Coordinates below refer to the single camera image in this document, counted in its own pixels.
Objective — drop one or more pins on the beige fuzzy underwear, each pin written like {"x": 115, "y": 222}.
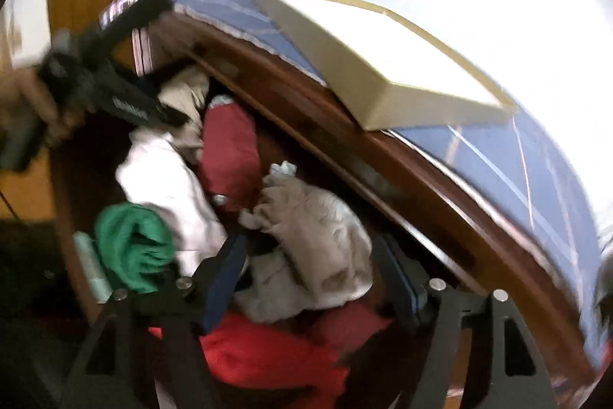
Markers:
{"x": 316, "y": 236}

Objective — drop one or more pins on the pale mint underwear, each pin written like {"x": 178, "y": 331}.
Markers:
{"x": 91, "y": 265}

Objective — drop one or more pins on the cream underwear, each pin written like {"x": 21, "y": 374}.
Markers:
{"x": 187, "y": 92}

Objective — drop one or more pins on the blue cloth cover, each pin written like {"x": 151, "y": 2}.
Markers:
{"x": 479, "y": 160}

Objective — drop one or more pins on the dark red underwear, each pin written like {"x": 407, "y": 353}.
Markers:
{"x": 230, "y": 155}

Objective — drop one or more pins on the pink patterned cloth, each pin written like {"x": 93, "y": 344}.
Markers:
{"x": 142, "y": 52}

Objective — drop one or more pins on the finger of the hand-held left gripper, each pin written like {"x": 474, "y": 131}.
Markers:
{"x": 139, "y": 109}

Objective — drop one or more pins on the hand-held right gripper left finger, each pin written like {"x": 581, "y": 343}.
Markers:
{"x": 225, "y": 279}

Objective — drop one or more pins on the person's left hand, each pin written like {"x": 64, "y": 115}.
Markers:
{"x": 26, "y": 92}

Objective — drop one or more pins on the green underwear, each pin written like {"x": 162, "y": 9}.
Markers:
{"x": 129, "y": 246}

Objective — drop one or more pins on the beige cardboard box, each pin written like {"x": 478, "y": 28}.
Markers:
{"x": 383, "y": 69}

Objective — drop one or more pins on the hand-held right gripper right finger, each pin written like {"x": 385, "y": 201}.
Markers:
{"x": 397, "y": 279}

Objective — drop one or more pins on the white underwear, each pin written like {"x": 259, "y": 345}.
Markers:
{"x": 163, "y": 188}

